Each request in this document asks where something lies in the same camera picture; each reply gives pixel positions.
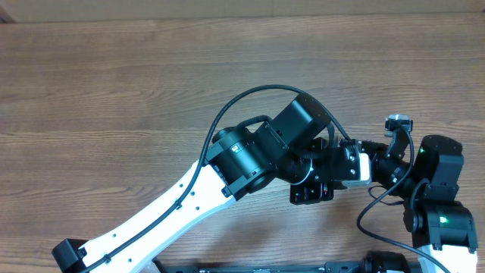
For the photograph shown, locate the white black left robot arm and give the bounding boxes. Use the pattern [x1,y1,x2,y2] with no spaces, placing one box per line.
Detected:
[52,92,336,272]

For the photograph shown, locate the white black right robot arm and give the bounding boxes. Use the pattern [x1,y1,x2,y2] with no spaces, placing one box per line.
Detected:
[362,133,478,272]

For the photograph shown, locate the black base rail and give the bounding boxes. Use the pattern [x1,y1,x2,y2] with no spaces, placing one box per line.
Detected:
[152,251,423,273]

